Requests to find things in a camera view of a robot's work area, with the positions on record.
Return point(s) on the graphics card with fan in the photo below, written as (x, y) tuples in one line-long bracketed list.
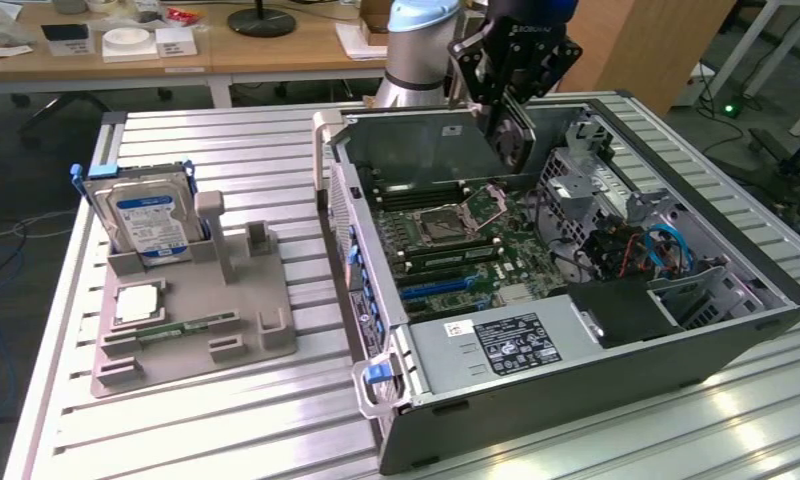
[(513, 140)]

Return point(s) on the small white box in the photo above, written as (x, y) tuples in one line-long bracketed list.
[(175, 42)]

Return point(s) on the cardboard box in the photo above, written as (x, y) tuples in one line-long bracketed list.
[(374, 15)]

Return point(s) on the white round dish box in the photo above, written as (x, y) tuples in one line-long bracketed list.
[(130, 45)]

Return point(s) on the silver disk bay cage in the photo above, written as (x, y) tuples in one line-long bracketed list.
[(574, 200)]

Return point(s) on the wooden cabinet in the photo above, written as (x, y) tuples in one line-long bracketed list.
[(641, 50)]

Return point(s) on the grey cup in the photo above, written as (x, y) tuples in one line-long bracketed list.
[(71, 6)]

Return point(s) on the black RAM slot bank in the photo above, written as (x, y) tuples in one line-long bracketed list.
[(414, 197)]

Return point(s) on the silver CPU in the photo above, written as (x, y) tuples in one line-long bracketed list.
[(139, 304)]

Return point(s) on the white desk frame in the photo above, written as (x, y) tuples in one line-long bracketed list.
[(754, 50)]

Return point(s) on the green motherboard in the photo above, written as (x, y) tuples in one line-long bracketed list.
[(528, 250)]

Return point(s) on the black expansion slot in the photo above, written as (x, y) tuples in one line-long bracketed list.
[(434, 276)]

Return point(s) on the red packet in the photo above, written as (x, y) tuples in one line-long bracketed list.
[(182, 16)]

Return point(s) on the black round stand base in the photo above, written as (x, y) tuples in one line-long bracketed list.
[(262, 22)]

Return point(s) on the black fan shroud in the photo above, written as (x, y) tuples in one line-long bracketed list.
[(621, 310)]

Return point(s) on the blue disk caddy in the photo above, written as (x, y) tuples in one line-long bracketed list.
[(103, 171)]

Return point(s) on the hard disk with blue label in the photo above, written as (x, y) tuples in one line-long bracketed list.
[(150, 225)]

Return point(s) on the green RAM stick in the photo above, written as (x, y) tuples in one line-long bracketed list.
[(174, 330)]

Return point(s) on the white paper slip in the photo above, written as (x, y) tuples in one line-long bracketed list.
[(9, 50)]

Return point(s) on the grey power supply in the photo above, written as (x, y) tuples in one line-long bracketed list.
[(454, 360)]

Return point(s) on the grey parts rack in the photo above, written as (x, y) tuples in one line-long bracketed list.
[(194, 295)]

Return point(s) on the black open PC case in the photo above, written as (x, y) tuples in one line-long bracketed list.
[(574, 400)]

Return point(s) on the black chair base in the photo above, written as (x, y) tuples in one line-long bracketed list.
[(61, 107)]

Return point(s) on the blue expansion slot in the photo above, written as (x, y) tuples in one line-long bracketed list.
[(441, 289)]

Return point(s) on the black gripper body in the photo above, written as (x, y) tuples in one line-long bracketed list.
[(534, 40)]

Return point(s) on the white box with black top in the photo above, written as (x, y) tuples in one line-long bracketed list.
[(67, 40)]

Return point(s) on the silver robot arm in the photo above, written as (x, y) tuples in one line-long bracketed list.
[(417, 50)]

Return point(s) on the white device with green light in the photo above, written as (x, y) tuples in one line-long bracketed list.
[(697, 85)]

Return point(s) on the grey disk bay bracket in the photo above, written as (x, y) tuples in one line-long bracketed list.
[(701, 295)]

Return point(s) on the blue case latch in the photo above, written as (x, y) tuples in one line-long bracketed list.
[(375, 374)]

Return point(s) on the wooden desk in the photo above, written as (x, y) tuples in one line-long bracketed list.
[(274, 55)]

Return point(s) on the white paper stack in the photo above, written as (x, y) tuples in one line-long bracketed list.
[(361, 45)]

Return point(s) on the metal socket cover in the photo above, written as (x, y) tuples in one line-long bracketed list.
[(486, 207)]

